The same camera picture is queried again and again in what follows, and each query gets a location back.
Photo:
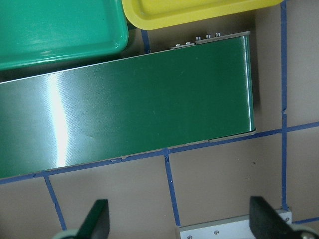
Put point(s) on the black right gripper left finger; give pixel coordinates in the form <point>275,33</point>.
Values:
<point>97,223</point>

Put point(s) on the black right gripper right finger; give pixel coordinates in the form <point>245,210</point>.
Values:
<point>264,222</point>

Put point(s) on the green conveyor belt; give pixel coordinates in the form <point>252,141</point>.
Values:
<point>127,106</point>

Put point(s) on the green plastic tray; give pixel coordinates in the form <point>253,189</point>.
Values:
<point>34,32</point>

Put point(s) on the yellow plastic tray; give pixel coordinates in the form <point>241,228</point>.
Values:
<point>156,14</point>

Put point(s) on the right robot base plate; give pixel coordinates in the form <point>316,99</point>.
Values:
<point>230,228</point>

